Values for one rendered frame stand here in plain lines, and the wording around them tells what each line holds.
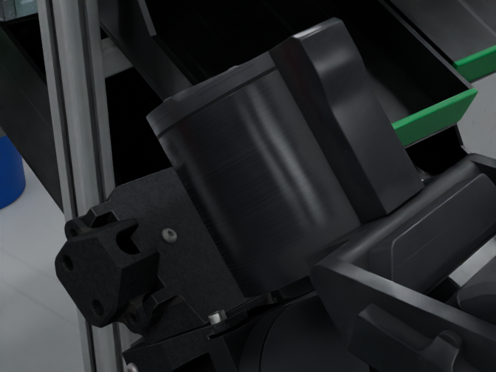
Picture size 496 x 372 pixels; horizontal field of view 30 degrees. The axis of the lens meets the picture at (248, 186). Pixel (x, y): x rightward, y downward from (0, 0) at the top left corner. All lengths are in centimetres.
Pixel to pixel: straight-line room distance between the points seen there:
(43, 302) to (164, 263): 87
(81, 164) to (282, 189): 21
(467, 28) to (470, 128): 145
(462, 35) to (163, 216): 27
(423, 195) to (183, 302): 9
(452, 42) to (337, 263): 32
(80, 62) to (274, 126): 19
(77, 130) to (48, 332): 71
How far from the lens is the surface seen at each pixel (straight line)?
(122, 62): 45
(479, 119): 202
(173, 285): 31
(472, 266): 63
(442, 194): 26
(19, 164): 138
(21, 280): 122
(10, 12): 166
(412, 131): 43
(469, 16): 56
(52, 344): 111
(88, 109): 43
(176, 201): 33
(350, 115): 25
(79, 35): 42
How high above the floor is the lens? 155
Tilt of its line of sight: 30 degrees down
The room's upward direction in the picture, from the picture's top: 1 degrees counter-clockwise
